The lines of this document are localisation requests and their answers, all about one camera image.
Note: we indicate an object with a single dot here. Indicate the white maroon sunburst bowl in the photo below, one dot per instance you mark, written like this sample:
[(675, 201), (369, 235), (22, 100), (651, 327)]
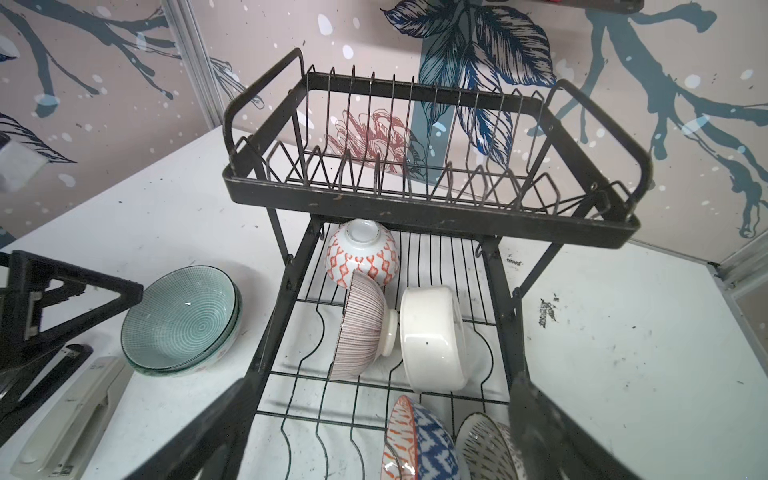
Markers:
[(487, 450)]

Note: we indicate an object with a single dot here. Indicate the black wire dish rack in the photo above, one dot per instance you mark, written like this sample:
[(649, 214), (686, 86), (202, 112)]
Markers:
[(519, 223)]

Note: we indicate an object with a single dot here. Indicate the green patterned bowl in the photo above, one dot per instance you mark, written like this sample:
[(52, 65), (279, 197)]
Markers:
[(186, 322)]

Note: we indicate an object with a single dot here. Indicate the pink ribbed bowl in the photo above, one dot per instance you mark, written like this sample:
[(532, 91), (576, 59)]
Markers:
[(368, 329)]

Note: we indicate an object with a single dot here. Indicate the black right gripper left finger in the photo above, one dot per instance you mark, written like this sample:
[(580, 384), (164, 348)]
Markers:
[(212, 445)]

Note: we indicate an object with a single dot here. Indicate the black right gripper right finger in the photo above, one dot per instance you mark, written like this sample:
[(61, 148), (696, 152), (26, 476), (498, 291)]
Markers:
[(553, 446)]

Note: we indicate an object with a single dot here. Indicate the white red patterned bowl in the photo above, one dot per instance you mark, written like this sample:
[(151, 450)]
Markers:
[(365, 246)]

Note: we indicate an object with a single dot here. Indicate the white ceramic bowl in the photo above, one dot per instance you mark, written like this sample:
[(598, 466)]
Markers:
[(432, 340)]

